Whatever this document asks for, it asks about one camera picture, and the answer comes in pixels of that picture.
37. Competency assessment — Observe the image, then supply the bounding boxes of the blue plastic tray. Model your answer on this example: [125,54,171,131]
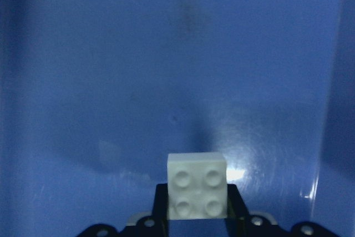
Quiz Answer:
[1,0,354,236]

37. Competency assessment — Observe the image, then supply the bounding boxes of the white block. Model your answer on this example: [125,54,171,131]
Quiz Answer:
[167,152,227,220]

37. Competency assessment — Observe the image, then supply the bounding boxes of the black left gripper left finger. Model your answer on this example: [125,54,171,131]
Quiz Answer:
[151,184,169,236]

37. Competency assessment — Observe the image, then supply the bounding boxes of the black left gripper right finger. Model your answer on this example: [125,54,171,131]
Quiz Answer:
[224,184,249,237]

